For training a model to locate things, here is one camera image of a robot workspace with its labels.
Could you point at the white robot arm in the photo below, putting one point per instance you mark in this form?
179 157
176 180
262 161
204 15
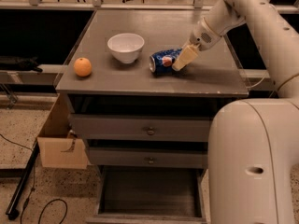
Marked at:
253 143

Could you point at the grey drawer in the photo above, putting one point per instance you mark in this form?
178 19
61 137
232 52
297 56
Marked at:
145 118
148 195
168 154

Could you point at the grey bottom drawer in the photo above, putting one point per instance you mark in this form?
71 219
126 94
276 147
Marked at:
148 195

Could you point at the orange fruit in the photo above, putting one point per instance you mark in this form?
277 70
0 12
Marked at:
82 67

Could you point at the grey middle drawer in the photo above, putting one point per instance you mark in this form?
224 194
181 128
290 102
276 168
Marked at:
168 154

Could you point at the grey drawer cabinet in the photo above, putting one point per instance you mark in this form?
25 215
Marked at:
213 74

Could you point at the blue pepsi can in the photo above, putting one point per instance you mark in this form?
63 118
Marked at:
161 62

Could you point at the black bag on shelf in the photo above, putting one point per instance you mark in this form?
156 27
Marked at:
12 63

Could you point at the cardboard box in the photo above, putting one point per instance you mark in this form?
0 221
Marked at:
58 144

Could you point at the metal railing frame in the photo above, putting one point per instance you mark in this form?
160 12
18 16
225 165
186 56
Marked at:
124 3

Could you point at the grey top drawer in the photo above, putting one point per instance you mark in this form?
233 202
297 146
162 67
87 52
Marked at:
145 118

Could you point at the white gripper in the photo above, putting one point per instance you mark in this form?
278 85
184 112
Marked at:
201 37

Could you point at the black bar on floor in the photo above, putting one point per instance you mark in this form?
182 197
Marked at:
12 212

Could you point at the white ceramic bowl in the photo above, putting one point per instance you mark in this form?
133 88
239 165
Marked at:
126 47

